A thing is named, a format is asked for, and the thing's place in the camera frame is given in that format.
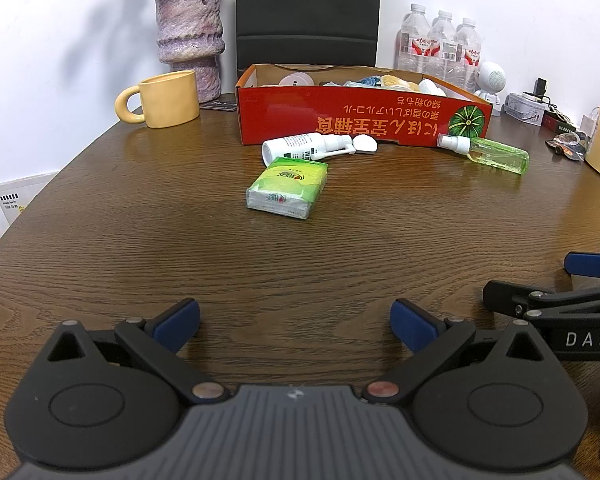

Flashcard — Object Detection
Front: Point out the green spray bottle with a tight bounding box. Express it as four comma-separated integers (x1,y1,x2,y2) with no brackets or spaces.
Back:
437,134,530,176

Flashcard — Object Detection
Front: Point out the green tissue pack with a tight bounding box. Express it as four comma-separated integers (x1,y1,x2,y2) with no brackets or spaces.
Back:
246,157,328,220

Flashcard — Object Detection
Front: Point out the white round cap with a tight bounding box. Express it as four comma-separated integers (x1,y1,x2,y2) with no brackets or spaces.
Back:
352,134,378,154

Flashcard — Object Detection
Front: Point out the white spray bottle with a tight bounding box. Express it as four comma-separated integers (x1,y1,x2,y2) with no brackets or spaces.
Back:
261,132,355,167

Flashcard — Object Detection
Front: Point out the iridescent plastic bag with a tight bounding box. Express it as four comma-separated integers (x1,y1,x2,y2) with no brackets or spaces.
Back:
321,75,382,88

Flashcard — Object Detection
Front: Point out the foil snack wrapper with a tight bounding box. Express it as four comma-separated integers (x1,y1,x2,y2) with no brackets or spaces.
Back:
545,131,588,162

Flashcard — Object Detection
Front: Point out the small white device box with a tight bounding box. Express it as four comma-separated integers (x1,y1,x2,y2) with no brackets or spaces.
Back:
502,92,552,126

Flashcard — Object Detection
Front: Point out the small white robot toy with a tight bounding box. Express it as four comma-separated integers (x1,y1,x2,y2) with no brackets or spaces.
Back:
475,61,506,117

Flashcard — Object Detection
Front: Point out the yellow ceramic mug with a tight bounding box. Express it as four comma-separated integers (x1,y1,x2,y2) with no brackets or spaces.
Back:
114,70,199,129

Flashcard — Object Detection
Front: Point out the dark card on table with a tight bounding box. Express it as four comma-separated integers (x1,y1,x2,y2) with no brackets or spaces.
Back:
199,100,237,113

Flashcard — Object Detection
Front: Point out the red cardboard box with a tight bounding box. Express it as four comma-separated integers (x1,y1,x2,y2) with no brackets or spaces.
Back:
236,64,492,148

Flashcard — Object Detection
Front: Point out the water bottle right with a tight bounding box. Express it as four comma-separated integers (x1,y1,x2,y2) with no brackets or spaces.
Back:
456,18,482,93

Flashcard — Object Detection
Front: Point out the water bottle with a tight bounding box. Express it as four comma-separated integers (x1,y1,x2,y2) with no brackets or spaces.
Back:
456,18,482,93
427,11,458,80
396,3,431,74

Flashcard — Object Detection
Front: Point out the water bottle left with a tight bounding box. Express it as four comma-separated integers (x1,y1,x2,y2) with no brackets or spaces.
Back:
396,3,431,74

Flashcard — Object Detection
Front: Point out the water bottle middle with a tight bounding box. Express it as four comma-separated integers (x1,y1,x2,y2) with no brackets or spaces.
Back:
427,11,458,80

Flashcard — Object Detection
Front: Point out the purple textured vase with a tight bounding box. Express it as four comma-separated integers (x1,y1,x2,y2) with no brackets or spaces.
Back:
155,0,225,104

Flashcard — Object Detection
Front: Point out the white box by wall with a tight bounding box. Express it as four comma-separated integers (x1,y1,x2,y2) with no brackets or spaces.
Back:
0,171,58,226

